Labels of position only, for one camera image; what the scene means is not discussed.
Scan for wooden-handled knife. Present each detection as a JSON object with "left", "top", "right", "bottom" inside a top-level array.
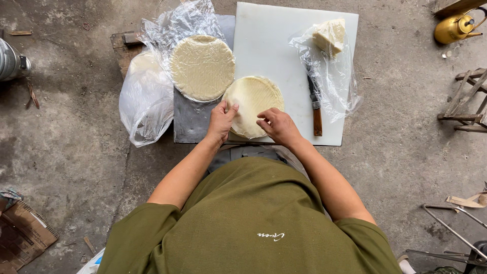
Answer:
[{"left": 307, "top": 63, "right": 323, "bottom": 137}]

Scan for silver metal canister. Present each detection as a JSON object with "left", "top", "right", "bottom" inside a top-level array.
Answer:
[{"left": 0, "top": 38, "right": 32, "bottom": 82}]

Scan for small wooden stool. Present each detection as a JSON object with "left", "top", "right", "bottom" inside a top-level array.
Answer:
[{"left": 438, "top": 68, "right": 487, "bottom": 133}]

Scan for olive green shirt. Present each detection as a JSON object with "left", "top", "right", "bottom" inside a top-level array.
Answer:
[{"left": 97, "top": 157, "right": 403, "bottom": 274}]

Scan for person's right hand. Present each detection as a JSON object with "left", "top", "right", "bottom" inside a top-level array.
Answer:
[{"left": 256, "top": 107, "right": 303, "bottom": 148}]

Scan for white plastic bag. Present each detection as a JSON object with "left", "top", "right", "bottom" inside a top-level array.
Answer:
[{"left": 76, "top": 247, "right": 106, "bottom": 274}]

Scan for low wooden table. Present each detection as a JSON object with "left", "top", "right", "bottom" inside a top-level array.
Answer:
[{"left": 110, "top": 31, "right": 145, "bottom": 80}]

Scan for large clear plastic bag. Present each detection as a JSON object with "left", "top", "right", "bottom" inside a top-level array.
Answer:
[{"left": 119, "top": 0, "right": 236, "bottom": 148}]

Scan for round wrapper stack in plastic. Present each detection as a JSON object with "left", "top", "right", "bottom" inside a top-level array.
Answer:
[{"left": 169, "top": 35, "right": 236, "bottom": 102}]

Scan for round pale wrapper stack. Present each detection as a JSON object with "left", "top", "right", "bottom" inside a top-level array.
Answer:
[{"left": 222, "top": 75, "right": 285, "bottom": 139}]

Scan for pale wedge-shaped wrapper block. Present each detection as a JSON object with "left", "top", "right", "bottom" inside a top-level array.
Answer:
[{"left": 312, "top": 19, "right": 346, "bottom": 58}]

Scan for metal frame stand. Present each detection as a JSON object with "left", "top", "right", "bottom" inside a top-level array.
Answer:
[{"left": 406, "top": 203, "right": 487, "bottom": 267}]

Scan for flattened cardboard box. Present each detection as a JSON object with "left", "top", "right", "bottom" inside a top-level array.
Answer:
[{"left": 0, "top": 200, "right": 59, "bottom": 274}]

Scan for person's left hand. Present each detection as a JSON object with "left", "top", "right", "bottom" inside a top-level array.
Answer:
[{"left": 206, "top": 100, "right": 240, "bottom": 144}]

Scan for grey trousers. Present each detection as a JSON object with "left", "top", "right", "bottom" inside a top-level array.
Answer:
[{"left": 206, "top": 145, "right": 309, "bottom": 179}]

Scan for pale wood shavings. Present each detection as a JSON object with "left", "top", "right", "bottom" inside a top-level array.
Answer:
[{"left": 446, "top": 183, "right": 487, "bottom": 209}]

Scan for brass kettle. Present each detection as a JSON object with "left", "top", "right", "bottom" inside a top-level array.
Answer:
[{"left": 434, "top": 7, "right": 487, "bottom": 45}]

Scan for grey metal sheet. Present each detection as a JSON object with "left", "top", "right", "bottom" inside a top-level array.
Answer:
[{"left": 173, "top": 14, "right": 236, "bottom": 144}]

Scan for white cutting board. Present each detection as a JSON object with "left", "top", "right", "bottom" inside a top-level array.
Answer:
[{"left": 228, "top": 2, "right": 359, "bottom": 147}]

